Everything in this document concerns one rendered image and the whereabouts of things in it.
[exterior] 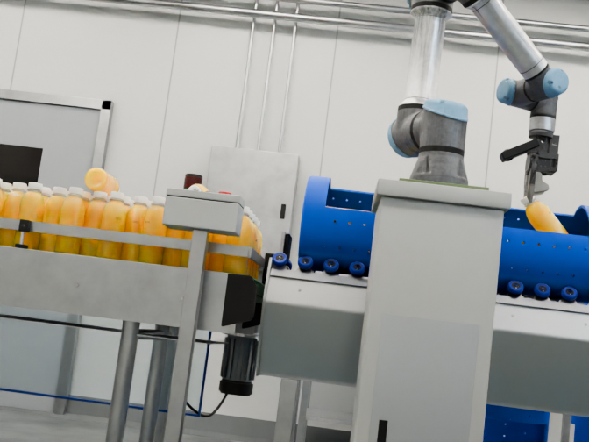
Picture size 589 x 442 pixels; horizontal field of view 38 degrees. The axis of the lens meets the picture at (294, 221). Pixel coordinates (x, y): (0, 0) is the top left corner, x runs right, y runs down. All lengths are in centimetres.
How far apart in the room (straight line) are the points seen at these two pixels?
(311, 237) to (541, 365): 73
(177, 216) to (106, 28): 434
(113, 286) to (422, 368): 90
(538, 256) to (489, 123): 378
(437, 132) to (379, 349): 57
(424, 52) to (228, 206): 68
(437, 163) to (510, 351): 61
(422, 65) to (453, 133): 27
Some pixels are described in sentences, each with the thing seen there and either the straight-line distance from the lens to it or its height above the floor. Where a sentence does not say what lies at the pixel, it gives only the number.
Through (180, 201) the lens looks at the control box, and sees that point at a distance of 231.
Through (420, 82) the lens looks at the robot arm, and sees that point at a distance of 239.
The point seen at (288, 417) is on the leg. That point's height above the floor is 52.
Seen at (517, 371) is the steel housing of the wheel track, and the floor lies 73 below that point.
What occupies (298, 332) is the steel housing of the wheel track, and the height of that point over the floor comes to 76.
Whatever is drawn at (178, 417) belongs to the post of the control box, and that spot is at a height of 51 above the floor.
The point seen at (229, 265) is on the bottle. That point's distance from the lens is 242.
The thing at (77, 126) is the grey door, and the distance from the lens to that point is 635.
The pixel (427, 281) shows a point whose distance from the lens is 207.
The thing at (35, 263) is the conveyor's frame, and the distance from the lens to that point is 252.
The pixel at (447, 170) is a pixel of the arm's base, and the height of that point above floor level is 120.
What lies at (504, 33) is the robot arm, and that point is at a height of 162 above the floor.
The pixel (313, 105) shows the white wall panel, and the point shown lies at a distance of 617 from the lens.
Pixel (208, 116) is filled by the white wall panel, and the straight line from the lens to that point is 621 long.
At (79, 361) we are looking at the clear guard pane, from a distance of 299.
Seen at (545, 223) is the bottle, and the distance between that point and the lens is 257.
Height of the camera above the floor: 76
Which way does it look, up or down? 7 degrees up
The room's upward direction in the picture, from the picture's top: 7 degrees clockwise
